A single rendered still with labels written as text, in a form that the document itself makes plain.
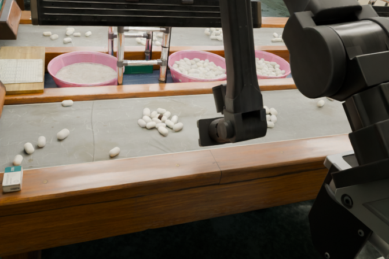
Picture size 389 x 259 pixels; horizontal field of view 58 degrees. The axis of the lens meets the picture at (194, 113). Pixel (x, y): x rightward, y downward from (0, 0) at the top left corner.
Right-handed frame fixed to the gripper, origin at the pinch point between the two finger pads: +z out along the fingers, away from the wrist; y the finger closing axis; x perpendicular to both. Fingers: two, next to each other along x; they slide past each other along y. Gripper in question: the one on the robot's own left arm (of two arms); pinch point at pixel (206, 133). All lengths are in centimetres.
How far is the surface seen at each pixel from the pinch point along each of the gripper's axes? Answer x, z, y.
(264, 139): 3.7, 9.0, -22.1
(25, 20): -61, 80, 51
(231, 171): 10.8, -2.9, -4.5
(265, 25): -60, 82, -74
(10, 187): 7.2, -2.9, 47.1
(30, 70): -28, 38, 46
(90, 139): -2.0, 14.3, 29.4
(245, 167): 10.4, -2.8, -8.9
